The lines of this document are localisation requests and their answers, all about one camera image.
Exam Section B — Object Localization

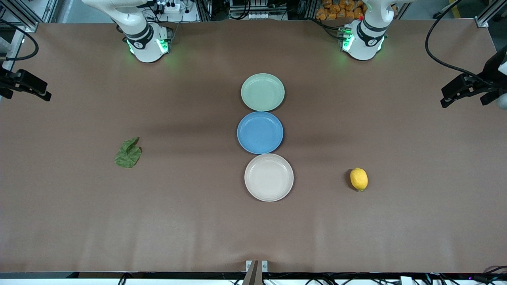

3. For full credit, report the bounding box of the beige white plate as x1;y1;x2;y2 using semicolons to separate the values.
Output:
244;154;295;203

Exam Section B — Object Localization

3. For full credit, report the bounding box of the blue plate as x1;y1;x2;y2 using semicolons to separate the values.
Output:
237;111;284;155

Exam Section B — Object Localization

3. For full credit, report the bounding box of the yellow lemon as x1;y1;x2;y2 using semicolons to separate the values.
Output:
350;167;369;192

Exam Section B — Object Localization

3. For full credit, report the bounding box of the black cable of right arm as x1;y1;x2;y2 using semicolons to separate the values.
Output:
0;19;39;62

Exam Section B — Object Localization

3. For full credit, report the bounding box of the black cable at arm base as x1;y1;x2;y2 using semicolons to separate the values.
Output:
313;17;346;40

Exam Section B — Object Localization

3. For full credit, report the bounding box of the light green plate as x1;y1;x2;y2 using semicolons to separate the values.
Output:
241;73;286;112

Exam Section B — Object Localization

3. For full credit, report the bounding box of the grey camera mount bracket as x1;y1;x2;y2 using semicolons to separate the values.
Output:
242;260;269;285

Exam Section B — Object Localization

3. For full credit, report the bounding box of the white power strip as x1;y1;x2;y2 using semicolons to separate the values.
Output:
152;0;199;23

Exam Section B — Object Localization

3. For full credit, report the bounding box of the bag of orange items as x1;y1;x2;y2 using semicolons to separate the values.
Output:
315;0;397;21

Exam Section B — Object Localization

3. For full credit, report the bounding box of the aluminium frame profile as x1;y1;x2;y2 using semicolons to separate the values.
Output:
0;0;60;33
475;0;507;28

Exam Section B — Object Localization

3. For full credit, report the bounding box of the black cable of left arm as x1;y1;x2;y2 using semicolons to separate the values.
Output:
425;0;492;86

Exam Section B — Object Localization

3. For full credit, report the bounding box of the green lettuce leaf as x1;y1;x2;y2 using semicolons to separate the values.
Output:
114;137;143;169

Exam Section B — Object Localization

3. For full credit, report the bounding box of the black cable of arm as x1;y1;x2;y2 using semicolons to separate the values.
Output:
425;0;492;86
0;19;39;62

